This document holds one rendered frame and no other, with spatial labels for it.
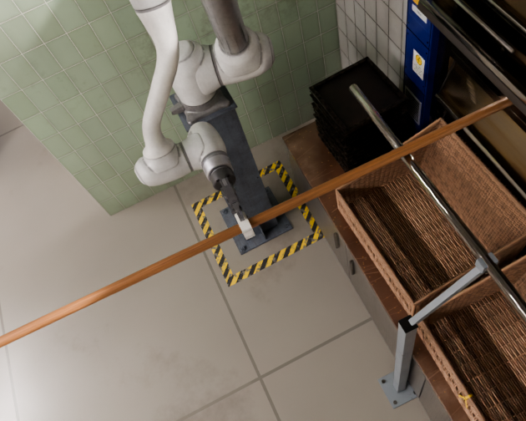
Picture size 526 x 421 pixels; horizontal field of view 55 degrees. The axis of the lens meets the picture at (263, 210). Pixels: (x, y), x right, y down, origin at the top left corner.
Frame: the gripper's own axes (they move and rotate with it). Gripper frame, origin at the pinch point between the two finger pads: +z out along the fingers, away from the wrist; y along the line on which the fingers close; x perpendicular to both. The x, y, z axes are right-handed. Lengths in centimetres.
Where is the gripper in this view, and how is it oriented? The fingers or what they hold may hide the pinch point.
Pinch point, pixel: (245, 225)
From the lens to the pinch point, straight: 147.4
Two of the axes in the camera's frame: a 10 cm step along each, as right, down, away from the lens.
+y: 1.9, 4.9, 8.5
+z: 3.8, 7.6, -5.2
